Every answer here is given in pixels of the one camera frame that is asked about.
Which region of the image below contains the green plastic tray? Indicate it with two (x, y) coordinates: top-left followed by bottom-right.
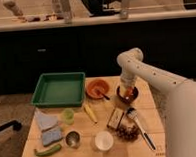
(32, 72), (85, 108)

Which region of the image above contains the yellow banana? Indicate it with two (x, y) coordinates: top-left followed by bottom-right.
(84, 104), (97, 123)

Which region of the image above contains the dark spoon in orange bowl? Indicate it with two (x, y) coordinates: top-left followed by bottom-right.
(95, 89), (110, 100)

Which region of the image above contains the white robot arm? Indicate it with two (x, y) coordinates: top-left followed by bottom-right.
(116, 48), (196, 157)

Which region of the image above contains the orange bowl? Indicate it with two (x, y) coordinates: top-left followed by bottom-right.
(85, 79), (109, 99)

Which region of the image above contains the red apple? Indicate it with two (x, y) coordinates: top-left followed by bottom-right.
(125, 89), (133, 97)

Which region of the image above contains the blue sponge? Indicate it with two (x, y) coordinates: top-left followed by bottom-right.
(41, 126), (63, 146)

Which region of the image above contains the small metal cup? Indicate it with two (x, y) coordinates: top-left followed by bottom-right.
(65, 131), (80, 149)

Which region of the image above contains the dark purple bowl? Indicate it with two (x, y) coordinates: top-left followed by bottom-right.
(116, 87), (139, 104)

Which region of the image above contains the grey cloth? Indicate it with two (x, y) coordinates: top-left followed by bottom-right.
(34, 111), (58, 132)

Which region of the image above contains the light green cup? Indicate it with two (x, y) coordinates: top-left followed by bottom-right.
(62, 109), (74, 125)

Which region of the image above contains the dark grapes bunch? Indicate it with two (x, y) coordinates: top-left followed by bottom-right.
(117, 125), (139, 141)

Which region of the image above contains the brown snack box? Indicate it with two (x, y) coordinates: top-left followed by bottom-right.
(107, 108), (124, 130)

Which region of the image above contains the dark counter cabinet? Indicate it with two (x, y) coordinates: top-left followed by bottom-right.
(0, 17), (196, 95)

